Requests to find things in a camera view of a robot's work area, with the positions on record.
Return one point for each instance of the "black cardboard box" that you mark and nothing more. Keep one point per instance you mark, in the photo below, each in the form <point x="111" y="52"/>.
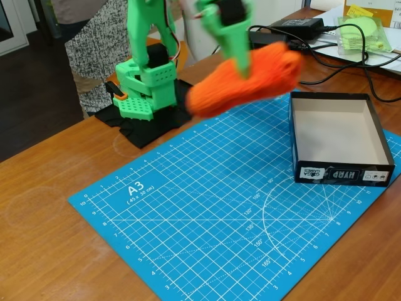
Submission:
<point x="329" y="138"/>

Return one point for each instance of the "yellow label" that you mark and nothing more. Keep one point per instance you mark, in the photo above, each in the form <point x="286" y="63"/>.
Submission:
<point x="360" y="11"/>

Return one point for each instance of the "person in speckled garment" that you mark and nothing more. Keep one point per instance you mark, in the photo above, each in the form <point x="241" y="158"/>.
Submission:
<point x="91" y="53"/>

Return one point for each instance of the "white door frame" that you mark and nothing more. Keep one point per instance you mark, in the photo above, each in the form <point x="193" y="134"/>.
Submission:
<point x="14" y="44"/>

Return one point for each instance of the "green gripper black servo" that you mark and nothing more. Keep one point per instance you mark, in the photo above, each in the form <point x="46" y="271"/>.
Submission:
<point x="230" y="37"/>

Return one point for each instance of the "brown cardboard parcel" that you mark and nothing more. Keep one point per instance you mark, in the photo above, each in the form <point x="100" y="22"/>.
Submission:
<point x="385" y="9"/>

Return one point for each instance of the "blue cutting mat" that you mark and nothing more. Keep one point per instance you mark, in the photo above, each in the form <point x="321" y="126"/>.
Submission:
<point x="219" y="194"/>

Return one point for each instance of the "green 3D-printed robot arm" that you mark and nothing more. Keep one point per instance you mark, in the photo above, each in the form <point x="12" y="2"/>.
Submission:
<point x="156" y="75"/>

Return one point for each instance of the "orange fluffy sock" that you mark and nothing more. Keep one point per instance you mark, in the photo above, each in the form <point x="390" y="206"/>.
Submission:
<point x="238" y="91"/>

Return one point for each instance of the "black cloth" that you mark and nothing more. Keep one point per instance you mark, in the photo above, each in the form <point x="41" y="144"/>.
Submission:
<point x="141" y="135"/>

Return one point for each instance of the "black power adapter brick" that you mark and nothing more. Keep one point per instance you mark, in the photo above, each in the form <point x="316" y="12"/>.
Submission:
<point x="266" y="37"/>

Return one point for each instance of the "white paper sheets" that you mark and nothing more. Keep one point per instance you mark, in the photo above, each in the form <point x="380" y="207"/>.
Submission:
<point x="386" y="60"/>

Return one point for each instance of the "black slim power adapter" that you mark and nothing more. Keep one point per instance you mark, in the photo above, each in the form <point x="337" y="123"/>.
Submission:
<point x="297" y="24"/>

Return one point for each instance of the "plastic bag green parts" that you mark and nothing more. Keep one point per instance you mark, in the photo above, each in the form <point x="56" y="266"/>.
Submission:
<point x="354" y="40"/>

